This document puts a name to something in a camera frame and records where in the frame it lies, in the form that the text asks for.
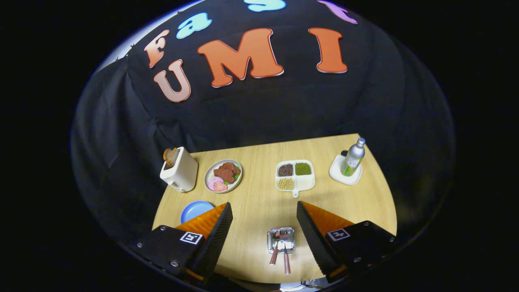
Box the green lettuce leaf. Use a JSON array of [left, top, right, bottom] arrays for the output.
[[225, 164, 242, 185]]

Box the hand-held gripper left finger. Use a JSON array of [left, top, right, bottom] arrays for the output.
[[130, 202, 234, 284]]

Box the spoon with red checked handle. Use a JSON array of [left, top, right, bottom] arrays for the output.
[[269, 232, 284, 266]]

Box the brown meat steak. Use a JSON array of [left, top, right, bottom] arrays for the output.
[[213, 162, 241, 184]]

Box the fork with red checked handle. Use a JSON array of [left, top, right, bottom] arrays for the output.
[[282, 232, 293, 275]]

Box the metal wire cutlery holder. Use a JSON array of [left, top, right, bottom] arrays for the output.
[[267, 228, 296, 255]]

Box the white square coaster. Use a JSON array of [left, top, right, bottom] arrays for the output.
[[329, 154, 363, 186]]

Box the white divided tray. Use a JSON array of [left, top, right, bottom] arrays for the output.
[[275, 159, 316, 198]]

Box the blue plate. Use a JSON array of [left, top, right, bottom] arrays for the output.
[[180, 201, 215, 224]]

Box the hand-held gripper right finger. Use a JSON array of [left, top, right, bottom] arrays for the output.
[[296, 201, 400, 284]]

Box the round beige plate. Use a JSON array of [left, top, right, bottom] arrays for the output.
[[204, 159, 243, 194]]

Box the silver green bottle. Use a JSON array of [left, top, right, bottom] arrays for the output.
[[341, 137, 366, 177]]

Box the white toaster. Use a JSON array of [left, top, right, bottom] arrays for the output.
[[159, 146, 199, 193]]

